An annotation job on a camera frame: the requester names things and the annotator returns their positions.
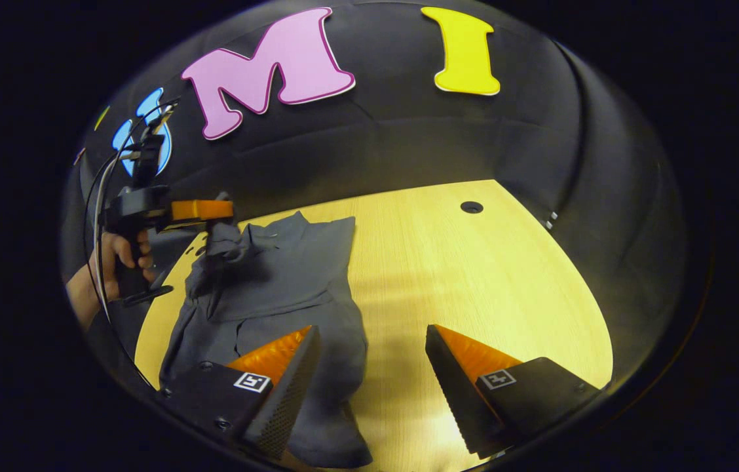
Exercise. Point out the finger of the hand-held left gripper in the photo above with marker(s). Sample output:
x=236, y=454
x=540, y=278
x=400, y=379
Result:
x=202, y=210

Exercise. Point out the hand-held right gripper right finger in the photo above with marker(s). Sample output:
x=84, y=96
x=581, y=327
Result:
x=461, y=400

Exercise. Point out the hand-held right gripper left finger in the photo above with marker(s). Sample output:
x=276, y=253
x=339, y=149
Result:
x=287, y=400

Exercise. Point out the grey collared shirt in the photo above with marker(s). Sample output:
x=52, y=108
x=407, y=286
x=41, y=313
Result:
x=291, y=275

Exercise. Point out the copper cloth clip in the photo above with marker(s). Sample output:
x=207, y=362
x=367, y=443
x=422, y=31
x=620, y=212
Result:
x=79, y=156

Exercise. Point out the white cloth clip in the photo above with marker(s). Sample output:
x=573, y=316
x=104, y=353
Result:
x=552, y=220

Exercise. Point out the black backdrop cloth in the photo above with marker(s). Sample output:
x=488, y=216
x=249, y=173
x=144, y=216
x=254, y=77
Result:
x=474, y=144

